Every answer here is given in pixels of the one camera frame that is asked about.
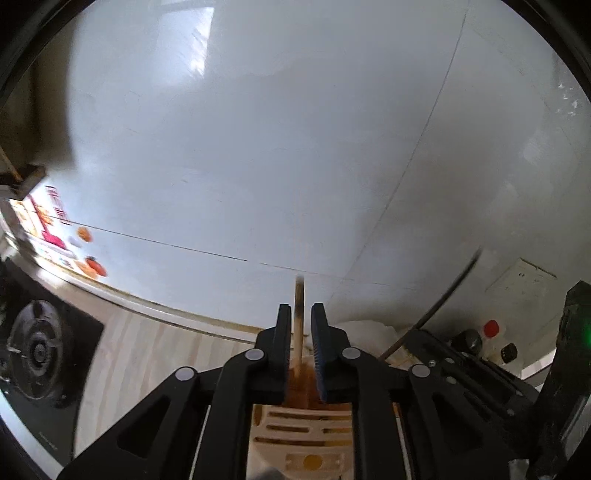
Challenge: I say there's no white wall socket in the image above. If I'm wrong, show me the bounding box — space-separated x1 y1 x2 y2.
485 257 557 302

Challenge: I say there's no black cap sauce bottle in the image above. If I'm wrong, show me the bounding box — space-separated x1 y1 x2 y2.
454 329 484 354

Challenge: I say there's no black burner pan support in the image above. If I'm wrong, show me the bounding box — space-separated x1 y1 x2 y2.
8 299 71 408

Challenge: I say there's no thin black chopstick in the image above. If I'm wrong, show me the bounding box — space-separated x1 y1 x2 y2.
381 248 483 360

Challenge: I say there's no black range hood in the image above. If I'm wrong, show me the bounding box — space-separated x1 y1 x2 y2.
0 148 48 200

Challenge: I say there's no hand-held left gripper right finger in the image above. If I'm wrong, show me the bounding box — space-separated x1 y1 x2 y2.
310 302 514 480

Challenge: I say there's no black gas stove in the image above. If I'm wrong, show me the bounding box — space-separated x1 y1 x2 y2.
0 263 105 462

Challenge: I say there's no colourful letter wall sticker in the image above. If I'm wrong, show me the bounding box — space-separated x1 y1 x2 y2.
16 184 78 260

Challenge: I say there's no light wooden chopstick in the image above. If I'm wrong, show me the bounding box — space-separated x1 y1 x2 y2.
293 274 306 370

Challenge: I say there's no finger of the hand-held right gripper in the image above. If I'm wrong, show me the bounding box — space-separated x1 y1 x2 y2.
405 330 541 418

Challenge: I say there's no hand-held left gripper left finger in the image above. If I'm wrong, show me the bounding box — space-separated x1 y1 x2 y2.
58 302 293 480

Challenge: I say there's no cream utensil holder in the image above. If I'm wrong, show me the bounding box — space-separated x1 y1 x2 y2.
247 364 356 480

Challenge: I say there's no clear plastic bag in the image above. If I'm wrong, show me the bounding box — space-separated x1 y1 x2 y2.
331 318 408 366

